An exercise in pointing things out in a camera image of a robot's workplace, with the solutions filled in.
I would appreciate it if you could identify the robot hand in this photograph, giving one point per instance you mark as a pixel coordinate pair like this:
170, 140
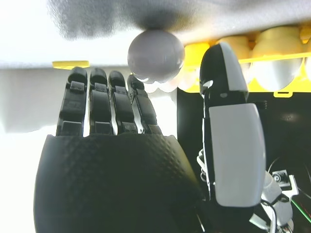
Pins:
109, 182

